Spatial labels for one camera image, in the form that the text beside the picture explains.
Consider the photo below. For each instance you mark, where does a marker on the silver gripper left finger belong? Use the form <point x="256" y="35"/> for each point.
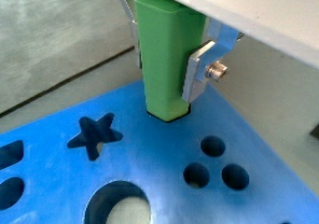
<point x="129" y="10"/>

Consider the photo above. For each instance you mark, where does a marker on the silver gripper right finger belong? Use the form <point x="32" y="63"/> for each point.
<point x="204" y="65"/>

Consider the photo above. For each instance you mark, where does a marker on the blue foam shape board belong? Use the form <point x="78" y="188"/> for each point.
<point x="202" y="169"/>

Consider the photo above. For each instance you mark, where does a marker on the green hexagon peg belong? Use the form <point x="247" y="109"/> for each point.
<point x="169" y="34"/>

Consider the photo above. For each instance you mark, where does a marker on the black curved bracket stand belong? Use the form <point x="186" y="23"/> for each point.
<point x="313" y="132"/>

